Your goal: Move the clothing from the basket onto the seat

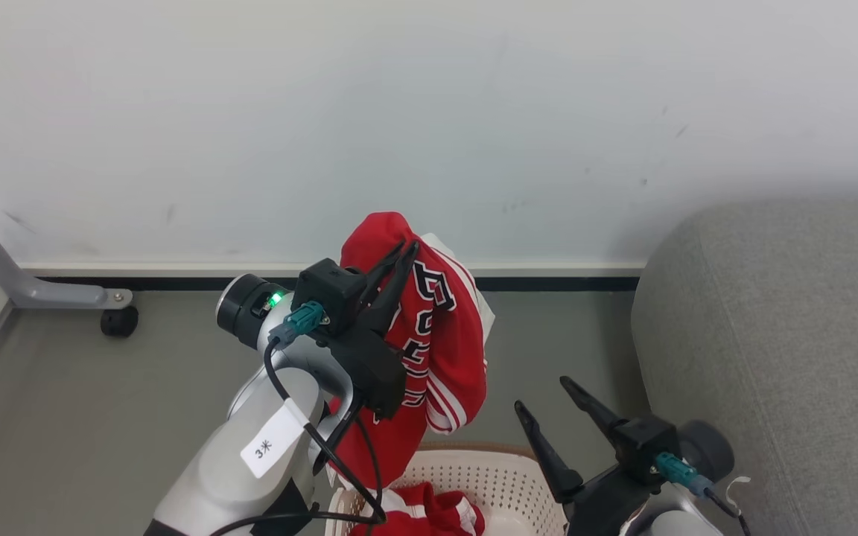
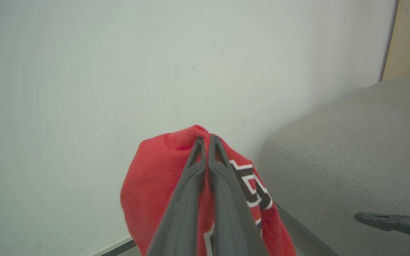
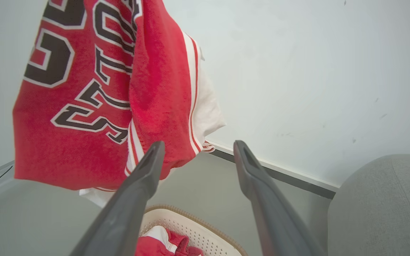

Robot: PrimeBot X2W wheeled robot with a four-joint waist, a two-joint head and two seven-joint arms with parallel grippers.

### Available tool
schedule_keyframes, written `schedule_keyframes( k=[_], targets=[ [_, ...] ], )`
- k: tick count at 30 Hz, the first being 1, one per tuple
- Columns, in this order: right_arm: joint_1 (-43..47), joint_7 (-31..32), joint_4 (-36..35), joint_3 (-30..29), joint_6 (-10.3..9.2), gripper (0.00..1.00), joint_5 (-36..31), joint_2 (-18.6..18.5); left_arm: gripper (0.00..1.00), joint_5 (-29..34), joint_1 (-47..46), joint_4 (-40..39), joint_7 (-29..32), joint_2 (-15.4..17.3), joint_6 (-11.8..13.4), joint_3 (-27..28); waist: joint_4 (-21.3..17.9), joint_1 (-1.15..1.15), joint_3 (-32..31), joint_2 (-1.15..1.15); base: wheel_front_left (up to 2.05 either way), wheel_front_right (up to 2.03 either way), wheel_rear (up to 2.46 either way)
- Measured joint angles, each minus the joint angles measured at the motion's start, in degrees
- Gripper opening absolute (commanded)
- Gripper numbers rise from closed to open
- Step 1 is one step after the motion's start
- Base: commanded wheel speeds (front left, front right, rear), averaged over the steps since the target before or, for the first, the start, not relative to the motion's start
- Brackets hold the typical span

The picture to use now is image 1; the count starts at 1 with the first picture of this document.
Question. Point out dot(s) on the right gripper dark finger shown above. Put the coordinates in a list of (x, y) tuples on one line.
[(596, 413), (552, 461)]

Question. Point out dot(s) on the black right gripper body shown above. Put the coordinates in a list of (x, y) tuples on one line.
[(645, 447)]

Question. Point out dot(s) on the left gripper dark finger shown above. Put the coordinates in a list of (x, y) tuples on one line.
[(383, 264), (398, 286)]

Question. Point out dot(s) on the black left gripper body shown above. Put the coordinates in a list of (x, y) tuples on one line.
[(369, 365)]

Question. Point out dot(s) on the red white sports jersey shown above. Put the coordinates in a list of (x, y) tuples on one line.
[(447, 350)]

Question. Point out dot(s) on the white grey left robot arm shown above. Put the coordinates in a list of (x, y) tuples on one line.
[(220, 469)]

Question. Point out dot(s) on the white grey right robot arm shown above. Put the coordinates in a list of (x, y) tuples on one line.
[(704, 447)]

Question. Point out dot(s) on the white perforated laundry basket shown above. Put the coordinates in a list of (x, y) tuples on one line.
[(496, 484)]

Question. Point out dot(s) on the grey fabric sofa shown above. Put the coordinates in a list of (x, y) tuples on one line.
[(786, 335)]

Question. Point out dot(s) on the black caster wheel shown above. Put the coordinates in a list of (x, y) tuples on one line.
[(119, 321)]

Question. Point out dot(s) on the white black wall baseboard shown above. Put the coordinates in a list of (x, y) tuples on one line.
[(176, 274)]

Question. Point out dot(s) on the grey metal frame leg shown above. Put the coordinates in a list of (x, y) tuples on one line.
[(27, 286)]

